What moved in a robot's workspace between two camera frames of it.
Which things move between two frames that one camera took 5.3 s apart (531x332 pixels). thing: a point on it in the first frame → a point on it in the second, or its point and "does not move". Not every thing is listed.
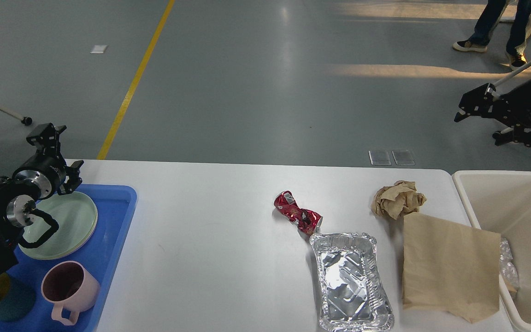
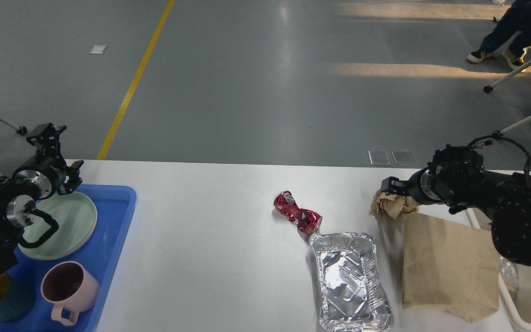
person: x=478 y=42 → x=521 y=16
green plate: x=77 y=218 does not move
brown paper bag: x=449 y=264 does not move
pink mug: x=68 y=284 does not move
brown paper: x=396 y=199 does not move
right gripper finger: x=481 y=101 → x=390 y=185
